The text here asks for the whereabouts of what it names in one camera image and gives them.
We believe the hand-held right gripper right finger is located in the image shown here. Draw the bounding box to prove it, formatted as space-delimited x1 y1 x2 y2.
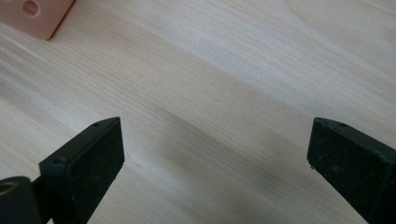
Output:
306 117 396 224

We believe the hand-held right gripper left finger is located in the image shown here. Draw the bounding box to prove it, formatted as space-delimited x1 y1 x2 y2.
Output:
32 116 126 224

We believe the pink block with round hole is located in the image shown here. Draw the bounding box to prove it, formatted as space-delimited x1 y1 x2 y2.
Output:
0 0 77 41

